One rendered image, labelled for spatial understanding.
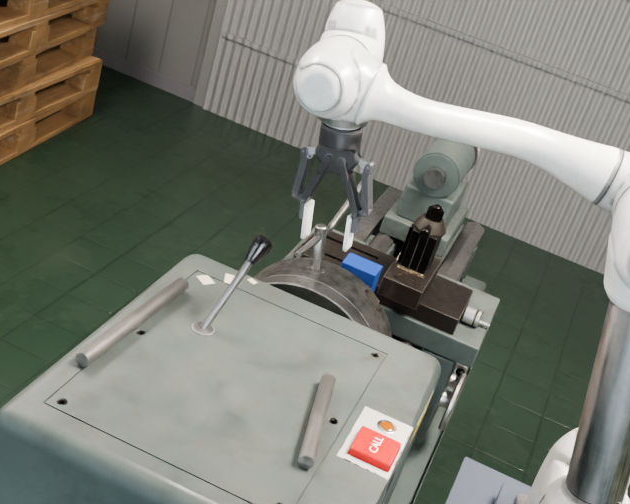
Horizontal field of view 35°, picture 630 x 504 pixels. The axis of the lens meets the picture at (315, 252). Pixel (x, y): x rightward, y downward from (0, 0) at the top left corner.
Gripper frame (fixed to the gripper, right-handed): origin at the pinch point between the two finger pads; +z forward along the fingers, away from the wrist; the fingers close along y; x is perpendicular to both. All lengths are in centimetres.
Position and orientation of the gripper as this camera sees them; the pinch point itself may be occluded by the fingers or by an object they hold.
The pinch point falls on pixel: (327, 229)
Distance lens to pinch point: 182.7
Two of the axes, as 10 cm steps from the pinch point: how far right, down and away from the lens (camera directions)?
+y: -9.1, -2.7, 3.2
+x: -4.0, 3.4, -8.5
